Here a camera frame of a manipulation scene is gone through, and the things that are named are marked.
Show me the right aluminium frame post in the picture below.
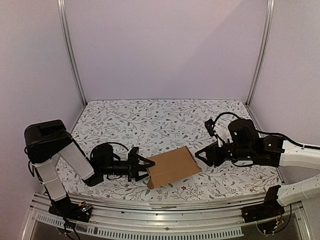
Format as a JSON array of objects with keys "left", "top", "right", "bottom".
[{"left": 245, "top": 0, "right": 275, "bottom": 108}]

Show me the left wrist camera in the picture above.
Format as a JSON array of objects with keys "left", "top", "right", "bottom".
[{"left": 128, "top": 147, "right": 139, "bottom": 155}]

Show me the aluminium front rail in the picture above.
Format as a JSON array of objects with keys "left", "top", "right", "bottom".
[{"left": 21, "top": 192, "right": 310, "bottom": 240}]

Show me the floral patterned table mat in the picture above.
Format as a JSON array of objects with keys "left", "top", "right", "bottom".
[{"left": 56, "top": 99, "right": 282, "bottom": 202}]

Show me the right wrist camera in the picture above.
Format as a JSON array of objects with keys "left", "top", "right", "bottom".
[{"left": 204, "top": 118, "right": 228, "bottom": 147}]

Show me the aluminium frame post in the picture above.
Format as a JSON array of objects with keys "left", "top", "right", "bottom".
[
  {"left": 245, "top": 0, "right": 275, "bottom": 108},
  {"left": 56, "top": 0, "right": 88, "bottom": 107}
]

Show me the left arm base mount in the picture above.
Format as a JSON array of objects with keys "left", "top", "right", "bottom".
[{"left": 48, "top": 201, "right": 93, "bottom": 223}]

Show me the small green circuit board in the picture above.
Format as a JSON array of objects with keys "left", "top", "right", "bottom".
[{"left": 77, "top": 201, "right": 93, "bottom": 213}]

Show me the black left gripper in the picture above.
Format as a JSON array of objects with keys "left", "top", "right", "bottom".
[{"left": 100, "top": 153, "right": 155, "bottom": 182}]

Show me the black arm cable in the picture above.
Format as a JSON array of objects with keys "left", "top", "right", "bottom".
[
  {"left": 104, "top": 141, "right": 131, "bottom": 156},
  {"left": 213, "top": 112, "right": 320, "bottom": 151}
]

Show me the left aluminium frame post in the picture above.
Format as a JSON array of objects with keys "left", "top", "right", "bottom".
[{"left": 56, "top": 0, "right": 88, "bottom": 107}]

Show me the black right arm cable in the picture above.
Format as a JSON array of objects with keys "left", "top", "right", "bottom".
[{"left": 213, "top": 112, "right": 320, "bottom": 151}]

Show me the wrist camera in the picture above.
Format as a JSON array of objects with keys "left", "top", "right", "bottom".
[
  {"left": 128, "top": 147, "right": 139, "bottom": 155},
  {"left": 204, "top": 118, "right": 228, "bottom": 147}
]

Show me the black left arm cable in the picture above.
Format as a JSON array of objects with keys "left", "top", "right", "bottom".
[{"left": 104, "top": 141, "right": 131, "bottom": 156}]

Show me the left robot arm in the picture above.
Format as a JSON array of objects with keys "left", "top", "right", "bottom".
[{"left": 24, "top": 119, "right": 156, "bottom": 217}]

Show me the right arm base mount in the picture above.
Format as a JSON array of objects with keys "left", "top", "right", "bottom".
[{"left": 241, "top": 202, "right": 285, "bottom": 223}]

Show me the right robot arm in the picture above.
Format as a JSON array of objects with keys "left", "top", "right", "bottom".
[{"left": 195, "top": 118, "right": 320, "bottom": 218}]

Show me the brown cardboard box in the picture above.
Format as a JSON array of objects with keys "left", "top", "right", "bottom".
[{"left": 147, "top": 146, "right": 201, "bottom": 190}]

